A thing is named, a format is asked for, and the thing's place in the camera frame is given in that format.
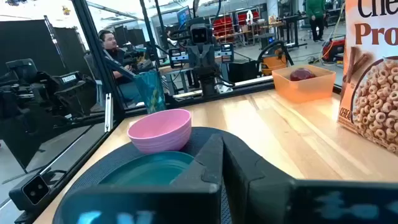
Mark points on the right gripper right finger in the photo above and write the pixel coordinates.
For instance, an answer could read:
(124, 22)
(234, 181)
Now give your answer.
(280, 202)

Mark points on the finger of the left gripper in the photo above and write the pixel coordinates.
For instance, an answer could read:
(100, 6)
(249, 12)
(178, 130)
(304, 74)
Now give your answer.
(226, 53)
(178, 58)

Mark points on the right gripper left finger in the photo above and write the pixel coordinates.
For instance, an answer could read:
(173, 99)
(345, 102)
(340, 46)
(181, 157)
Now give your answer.
(186, 202)

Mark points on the red apple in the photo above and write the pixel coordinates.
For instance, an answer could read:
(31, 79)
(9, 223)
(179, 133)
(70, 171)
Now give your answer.
(302, 74)

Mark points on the Cheerios cereal box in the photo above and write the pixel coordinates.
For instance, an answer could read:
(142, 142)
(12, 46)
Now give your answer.
(373, 93)

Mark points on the black background robot arm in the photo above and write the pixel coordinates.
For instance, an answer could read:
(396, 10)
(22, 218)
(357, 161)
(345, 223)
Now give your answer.
(62, 90)

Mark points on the black computer tower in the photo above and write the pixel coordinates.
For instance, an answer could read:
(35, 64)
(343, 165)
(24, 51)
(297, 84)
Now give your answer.
(244, 71)

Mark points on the red storage bin shelf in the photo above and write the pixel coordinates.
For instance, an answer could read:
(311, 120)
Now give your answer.
(230, 26)

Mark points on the blue computer monitor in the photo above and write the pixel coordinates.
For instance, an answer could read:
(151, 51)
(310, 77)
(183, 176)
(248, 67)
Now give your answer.
(183, 15)

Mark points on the teal glass tumbler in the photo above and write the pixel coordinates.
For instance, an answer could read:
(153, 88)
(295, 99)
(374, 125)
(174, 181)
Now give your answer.
(150, 93)

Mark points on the orange shop vacuum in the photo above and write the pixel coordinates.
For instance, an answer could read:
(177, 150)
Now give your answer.
(273, 63)

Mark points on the teal plate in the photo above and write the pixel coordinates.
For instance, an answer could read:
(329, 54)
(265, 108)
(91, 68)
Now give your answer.
(149, 171)

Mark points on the seated person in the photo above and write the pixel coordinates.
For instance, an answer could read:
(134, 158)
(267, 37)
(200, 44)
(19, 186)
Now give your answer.
(119, 56)

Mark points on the black standing desk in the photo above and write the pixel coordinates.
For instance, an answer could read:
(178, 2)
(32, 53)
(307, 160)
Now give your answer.
(292, 18)

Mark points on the pink ribbed bowl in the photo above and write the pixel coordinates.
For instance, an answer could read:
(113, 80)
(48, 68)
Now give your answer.
(158, 130)

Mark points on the orange plastic container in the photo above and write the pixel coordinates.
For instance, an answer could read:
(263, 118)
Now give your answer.
(304, 90)

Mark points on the dark round placemat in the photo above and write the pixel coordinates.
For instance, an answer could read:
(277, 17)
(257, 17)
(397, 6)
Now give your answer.
(105, 158)

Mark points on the standing person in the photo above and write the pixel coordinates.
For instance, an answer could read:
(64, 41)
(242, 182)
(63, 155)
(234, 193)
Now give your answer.
(315, 12)

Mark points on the red floor machine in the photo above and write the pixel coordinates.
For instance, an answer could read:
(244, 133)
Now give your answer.
(334, 49)

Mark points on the black partition panel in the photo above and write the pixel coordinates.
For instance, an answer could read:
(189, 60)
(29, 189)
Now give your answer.
(25, 40)

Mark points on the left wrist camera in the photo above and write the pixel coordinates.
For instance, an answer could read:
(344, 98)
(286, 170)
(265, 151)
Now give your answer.
(199, 34)

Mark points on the black aluminium table frame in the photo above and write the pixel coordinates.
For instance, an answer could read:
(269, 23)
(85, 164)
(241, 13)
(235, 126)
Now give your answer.
(94, 46)

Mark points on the silver frame bracket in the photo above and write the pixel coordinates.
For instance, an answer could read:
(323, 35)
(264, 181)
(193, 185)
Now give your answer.
(110, 112)

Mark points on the black table-level camera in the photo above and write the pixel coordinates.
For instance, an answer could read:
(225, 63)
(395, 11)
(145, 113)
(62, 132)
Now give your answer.
(34, 191)

